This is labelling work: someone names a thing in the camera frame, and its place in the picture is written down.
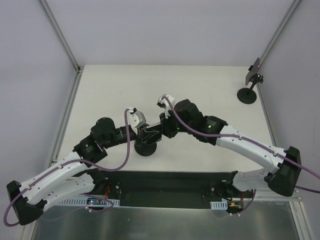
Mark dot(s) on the black phone stand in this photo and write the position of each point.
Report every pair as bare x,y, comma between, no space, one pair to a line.
145,150
247,95

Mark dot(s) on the white cable duct left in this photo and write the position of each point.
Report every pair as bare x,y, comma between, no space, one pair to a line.
83,201

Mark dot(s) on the aluminium frame post left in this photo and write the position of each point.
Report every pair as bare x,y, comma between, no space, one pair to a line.
59,34

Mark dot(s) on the white cable duct right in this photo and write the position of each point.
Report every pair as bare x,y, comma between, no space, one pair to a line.
219,205

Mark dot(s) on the aluminium frame post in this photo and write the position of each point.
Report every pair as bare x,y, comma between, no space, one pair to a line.
59,34
278,32

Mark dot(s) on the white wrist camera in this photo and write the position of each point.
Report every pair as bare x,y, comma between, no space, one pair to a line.
166,102
136,119

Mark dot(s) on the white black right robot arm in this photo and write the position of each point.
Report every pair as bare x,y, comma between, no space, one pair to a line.
279,170

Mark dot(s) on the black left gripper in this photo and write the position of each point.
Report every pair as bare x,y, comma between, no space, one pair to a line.
139,135

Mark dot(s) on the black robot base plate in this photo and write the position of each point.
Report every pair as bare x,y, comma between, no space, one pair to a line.
180,190

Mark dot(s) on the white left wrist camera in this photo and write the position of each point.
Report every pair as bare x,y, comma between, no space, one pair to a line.
136,119

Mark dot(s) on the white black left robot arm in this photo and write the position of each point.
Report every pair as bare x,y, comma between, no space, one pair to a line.
79,172

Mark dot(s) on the white cable duct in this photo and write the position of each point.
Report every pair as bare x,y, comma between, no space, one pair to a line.
83,201
219,205

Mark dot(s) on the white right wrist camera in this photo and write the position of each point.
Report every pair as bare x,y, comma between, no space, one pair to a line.
166,102

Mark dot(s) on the aluminium frame post right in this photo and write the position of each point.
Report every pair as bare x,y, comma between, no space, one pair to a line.
278,32

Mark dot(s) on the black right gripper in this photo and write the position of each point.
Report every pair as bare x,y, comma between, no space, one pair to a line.
165,124

